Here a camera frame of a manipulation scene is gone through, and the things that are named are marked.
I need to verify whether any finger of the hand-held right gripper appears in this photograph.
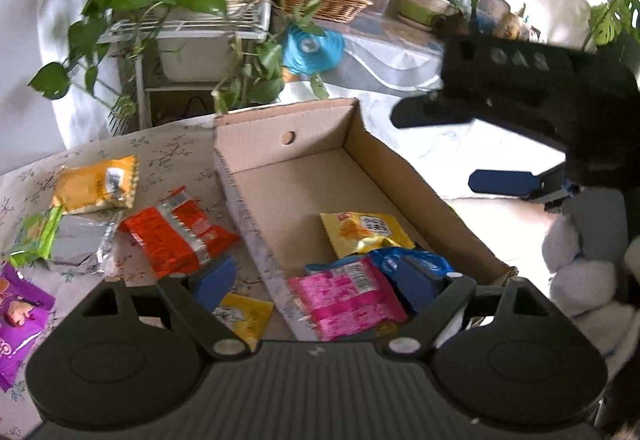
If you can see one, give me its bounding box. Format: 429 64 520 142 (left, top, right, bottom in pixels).
468 159 574 215
390 91 482 131

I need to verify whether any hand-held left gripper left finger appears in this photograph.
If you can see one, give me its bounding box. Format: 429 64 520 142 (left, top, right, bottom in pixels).
75 254 261 362

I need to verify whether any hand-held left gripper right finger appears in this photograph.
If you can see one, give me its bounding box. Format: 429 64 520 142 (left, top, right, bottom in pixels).
385 256 556 363

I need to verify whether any blue foil snack packet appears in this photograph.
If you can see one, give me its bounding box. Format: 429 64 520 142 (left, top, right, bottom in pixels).
370 247 453 285

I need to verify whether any red orange snack packet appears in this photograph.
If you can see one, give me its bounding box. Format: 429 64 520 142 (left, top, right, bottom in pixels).
119 186 240 279

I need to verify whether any pink snack packet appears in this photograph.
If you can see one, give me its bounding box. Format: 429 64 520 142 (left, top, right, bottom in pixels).
286 257 410 343

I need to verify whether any light blue snack packet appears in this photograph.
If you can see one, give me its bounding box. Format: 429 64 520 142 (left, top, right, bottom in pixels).
304 256 373 277

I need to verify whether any cardboard box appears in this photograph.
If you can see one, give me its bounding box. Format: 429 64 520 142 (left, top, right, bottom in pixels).
214 97 521 343

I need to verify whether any person's right hand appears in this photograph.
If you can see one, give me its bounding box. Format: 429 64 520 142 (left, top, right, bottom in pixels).
543 214 627 356

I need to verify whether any small yellow snack packet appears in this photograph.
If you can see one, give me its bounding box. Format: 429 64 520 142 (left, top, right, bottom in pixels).
212 291 275 353

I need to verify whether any white grey tablecloth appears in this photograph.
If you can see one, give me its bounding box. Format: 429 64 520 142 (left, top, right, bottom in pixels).
272 4 601 201

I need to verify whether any gold canister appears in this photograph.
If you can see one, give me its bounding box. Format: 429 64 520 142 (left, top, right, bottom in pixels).
500 10 531 40

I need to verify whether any brown teapot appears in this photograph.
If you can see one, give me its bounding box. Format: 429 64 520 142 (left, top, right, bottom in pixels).
432 12 471 39

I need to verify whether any monstera plant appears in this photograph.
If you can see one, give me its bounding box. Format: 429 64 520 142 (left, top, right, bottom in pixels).
587 0 640 53

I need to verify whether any green white plant pot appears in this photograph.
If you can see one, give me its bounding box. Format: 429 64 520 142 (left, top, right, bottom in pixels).
392 0 453 28

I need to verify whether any blue round disc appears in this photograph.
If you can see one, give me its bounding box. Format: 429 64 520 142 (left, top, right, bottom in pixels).
282 24 346 75

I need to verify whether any silver foil snack packet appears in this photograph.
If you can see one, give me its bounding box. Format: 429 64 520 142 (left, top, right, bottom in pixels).
46 212 123 275

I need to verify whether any lime green snack packet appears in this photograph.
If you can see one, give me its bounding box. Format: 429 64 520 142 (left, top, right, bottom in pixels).
9 206 65 269

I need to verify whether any purple snack packet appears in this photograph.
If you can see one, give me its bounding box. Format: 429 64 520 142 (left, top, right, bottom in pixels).
0 262 57 393

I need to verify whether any white metal plant stand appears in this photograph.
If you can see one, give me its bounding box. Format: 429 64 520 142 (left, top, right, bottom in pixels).
97 0 273 131

